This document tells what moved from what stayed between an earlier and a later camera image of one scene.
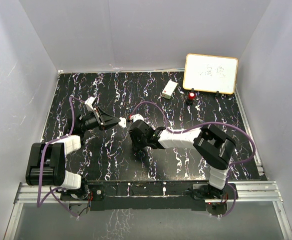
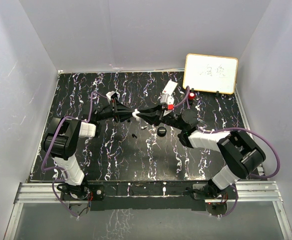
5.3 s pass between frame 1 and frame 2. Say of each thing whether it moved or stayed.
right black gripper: moved
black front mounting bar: stayed
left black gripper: moved
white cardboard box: stayed
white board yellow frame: stayed
